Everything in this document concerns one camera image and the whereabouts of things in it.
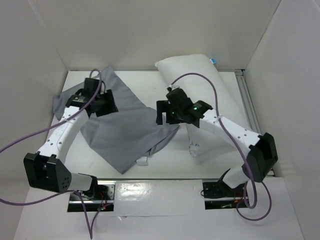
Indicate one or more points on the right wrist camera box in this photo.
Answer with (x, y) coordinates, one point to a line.
(172, 87)

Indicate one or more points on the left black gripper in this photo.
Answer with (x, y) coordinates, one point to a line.
(111, 107)

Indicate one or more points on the white pillow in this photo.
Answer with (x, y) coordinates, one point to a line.
(201, 81)

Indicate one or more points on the aluminium rail frame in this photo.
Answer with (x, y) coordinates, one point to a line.
(247, 102)

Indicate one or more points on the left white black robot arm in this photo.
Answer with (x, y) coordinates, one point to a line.
(46, 168)

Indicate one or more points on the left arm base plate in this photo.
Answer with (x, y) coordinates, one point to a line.
(102, 200)

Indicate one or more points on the grey pillowcase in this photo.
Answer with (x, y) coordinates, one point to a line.
(130, 134)

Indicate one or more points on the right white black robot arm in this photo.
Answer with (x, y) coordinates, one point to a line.
(259, 151)

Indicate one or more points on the white pillowcase label tag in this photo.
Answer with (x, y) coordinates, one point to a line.
(142, 162)

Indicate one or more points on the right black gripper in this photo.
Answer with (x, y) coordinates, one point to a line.
(162, 111)

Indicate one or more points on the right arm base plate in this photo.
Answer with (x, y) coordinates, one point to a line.
(217, 196)

